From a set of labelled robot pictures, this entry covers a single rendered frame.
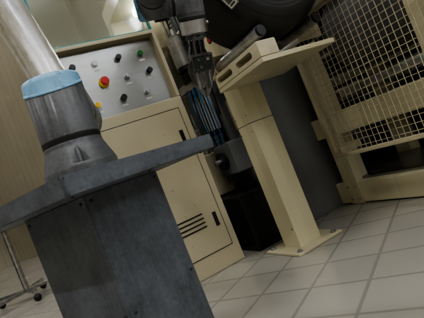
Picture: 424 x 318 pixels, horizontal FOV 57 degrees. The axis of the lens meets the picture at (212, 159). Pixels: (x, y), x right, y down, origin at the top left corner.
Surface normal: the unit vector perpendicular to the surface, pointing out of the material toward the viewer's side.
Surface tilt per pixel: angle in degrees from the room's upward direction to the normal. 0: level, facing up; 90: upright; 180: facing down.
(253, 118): 90
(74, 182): 90
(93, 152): 72
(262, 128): 90
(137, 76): 90
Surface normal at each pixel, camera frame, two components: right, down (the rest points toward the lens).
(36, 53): 0.35, -0.17
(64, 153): -0.15, -0.30
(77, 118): 0.60, -0.21
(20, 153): -0.51, 0.20
